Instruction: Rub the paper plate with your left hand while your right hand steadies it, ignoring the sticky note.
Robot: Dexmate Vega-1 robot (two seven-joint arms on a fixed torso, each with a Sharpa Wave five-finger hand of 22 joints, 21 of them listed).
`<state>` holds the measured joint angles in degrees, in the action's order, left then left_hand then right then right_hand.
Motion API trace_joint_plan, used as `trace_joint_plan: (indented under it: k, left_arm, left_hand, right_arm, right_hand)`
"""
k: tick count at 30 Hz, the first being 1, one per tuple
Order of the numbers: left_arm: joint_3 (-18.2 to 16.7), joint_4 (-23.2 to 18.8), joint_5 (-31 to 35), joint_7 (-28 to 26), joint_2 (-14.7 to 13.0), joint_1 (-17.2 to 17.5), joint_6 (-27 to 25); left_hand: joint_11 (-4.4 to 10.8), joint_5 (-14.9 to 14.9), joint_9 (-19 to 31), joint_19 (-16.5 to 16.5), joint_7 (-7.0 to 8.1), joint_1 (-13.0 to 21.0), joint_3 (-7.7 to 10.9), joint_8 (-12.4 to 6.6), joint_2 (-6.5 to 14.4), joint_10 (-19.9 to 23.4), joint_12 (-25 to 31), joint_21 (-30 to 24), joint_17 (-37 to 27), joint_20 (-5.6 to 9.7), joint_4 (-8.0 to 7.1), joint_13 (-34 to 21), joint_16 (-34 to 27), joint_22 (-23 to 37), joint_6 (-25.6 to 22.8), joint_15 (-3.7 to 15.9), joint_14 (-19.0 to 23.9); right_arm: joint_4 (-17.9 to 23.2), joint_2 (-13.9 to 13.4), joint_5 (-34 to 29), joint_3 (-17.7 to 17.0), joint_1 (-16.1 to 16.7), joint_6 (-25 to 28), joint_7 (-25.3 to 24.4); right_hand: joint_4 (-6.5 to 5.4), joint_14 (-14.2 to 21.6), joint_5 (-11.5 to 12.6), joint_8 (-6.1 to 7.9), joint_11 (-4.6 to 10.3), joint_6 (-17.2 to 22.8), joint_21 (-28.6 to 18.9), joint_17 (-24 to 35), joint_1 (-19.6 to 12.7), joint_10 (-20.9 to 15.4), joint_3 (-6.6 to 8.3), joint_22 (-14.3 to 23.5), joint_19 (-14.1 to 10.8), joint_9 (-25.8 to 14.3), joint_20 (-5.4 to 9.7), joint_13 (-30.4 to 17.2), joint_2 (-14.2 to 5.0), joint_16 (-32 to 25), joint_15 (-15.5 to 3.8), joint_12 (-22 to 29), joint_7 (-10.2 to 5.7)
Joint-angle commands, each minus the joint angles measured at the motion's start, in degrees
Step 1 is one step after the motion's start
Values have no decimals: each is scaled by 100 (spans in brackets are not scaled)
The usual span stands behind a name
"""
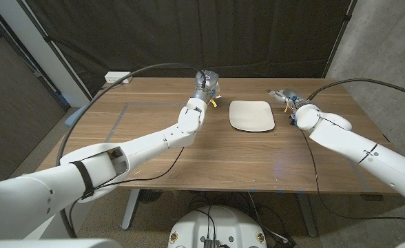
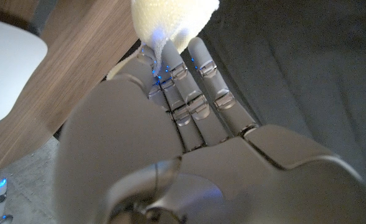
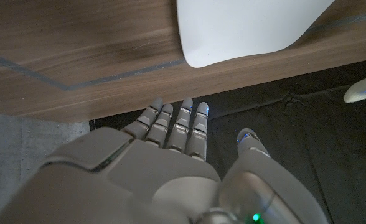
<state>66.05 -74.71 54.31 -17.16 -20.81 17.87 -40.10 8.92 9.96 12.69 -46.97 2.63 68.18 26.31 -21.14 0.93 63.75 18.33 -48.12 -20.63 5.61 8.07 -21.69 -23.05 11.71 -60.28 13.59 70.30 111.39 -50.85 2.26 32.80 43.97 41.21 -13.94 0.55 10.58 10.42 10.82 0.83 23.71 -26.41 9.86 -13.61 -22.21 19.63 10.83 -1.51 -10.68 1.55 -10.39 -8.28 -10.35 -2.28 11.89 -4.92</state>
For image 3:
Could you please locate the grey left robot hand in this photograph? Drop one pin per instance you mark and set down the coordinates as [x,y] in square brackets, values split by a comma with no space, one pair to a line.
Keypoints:
[362,90]

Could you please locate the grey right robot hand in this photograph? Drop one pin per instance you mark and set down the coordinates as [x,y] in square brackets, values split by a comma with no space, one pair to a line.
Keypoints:
[139,180]

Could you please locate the white paper plate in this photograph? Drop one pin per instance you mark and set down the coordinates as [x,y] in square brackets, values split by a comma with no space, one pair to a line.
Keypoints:
[239,28]

